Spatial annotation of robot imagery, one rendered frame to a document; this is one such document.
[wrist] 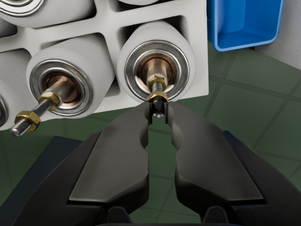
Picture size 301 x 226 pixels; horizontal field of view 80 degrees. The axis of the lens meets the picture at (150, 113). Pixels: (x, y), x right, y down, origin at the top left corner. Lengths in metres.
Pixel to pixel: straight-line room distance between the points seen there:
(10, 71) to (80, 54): 0.11
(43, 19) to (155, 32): 0.12
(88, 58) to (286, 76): 0.50
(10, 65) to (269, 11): 0.42
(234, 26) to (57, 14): 0.37
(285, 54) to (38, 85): 0.40
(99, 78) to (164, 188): 0.59
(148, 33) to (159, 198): 0.69
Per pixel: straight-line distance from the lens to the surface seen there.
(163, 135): 0.58
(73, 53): 0.24
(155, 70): 0.19
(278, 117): 0.65
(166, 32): 0.21
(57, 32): 0.31
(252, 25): 0.46
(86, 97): 0.24
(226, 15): 0.48
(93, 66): 0.23
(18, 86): 0.31
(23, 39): 0.34
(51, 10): 0.23
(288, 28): 0.42
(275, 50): 0.45
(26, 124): 0.19
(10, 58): 0.34
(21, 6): 0.24
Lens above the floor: 0.46
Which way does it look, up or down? 60 degrees down
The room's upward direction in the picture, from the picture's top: 179 degrees counter-clockwise
